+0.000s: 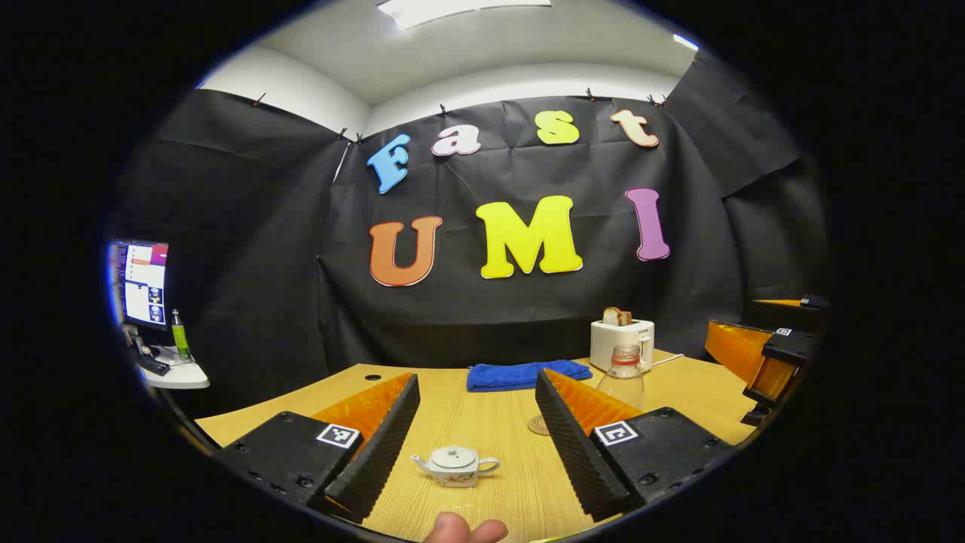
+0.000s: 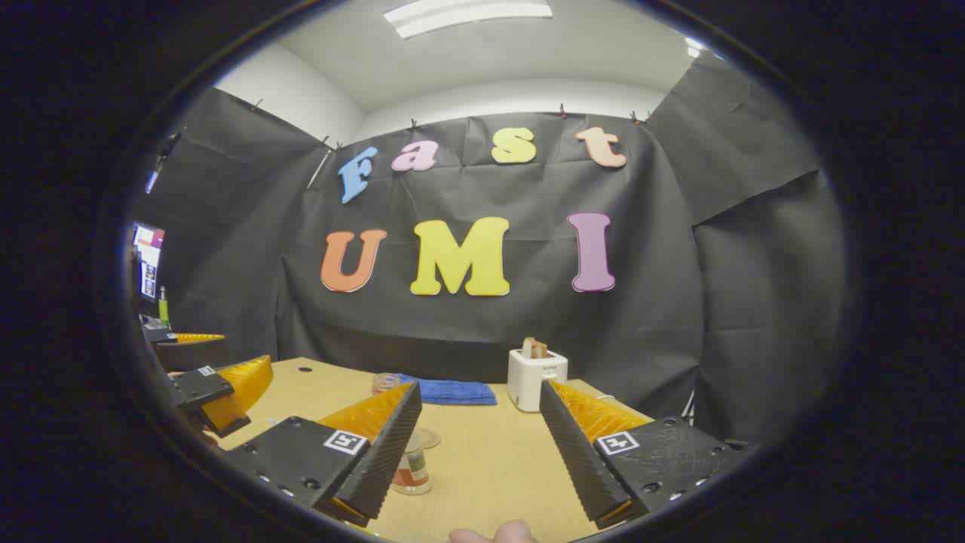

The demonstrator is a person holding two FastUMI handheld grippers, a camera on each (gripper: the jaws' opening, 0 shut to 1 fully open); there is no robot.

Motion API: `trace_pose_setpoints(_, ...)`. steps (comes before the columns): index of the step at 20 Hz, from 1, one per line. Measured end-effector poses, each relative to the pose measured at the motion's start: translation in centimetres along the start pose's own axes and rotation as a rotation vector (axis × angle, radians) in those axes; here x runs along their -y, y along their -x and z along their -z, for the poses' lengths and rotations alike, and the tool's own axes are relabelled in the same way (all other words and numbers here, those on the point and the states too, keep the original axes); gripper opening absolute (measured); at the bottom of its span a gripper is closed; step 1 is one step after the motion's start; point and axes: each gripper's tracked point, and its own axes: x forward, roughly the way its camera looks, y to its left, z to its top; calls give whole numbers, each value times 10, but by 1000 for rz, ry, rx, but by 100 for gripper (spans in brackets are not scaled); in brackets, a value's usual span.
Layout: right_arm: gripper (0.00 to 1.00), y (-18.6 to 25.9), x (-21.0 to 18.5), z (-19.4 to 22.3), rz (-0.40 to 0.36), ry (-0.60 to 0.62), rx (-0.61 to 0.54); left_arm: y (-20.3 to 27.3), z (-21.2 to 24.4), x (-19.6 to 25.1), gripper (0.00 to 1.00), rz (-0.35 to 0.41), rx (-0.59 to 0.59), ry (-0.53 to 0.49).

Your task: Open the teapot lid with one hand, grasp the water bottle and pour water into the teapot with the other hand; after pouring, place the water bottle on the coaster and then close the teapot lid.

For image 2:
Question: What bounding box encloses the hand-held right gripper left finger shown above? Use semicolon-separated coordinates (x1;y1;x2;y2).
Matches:
222;379;423;529

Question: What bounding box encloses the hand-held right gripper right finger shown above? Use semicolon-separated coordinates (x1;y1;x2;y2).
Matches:
539;379;756;530

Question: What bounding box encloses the clear plastic water bottle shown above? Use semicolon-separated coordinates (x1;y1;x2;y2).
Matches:
372;373;434;496

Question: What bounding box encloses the white toaster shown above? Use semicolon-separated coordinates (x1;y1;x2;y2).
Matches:
507;348;568;413

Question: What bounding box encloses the blue folded towel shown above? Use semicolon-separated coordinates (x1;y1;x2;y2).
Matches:
396;373;498;406

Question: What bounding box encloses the computer monitor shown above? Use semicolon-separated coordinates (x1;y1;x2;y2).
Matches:
133;222;166;302

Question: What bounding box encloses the ceiling light panel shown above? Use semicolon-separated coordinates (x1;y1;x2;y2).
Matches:
383;0;554;40

